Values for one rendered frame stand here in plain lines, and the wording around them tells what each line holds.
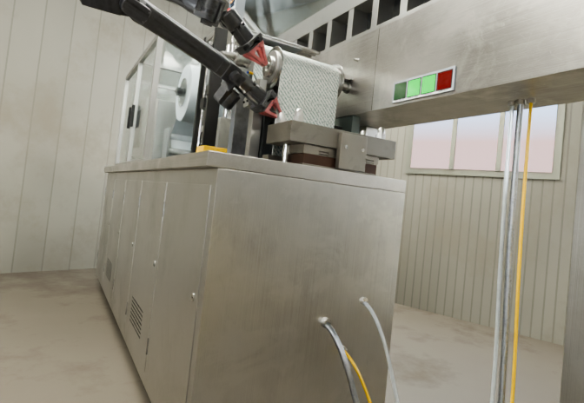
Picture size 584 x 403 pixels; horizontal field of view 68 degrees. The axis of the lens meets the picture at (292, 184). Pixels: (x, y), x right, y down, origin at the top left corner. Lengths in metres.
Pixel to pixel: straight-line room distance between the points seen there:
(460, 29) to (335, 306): 0.86
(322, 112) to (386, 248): 0.52
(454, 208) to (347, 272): 2.56
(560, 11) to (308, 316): 0.97
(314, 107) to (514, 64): 0.65
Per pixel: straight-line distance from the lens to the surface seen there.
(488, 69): 1.26
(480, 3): 1.36
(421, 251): 3.90
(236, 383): 1.24
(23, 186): 4.04
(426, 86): 1.38
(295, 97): 1.51
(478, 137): 3.80
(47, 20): 4.23
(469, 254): 3.77
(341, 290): 1.31
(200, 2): 1.50
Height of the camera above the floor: 0.80
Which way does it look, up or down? 2 degrees up
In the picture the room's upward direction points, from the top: 6 degrees clockwise
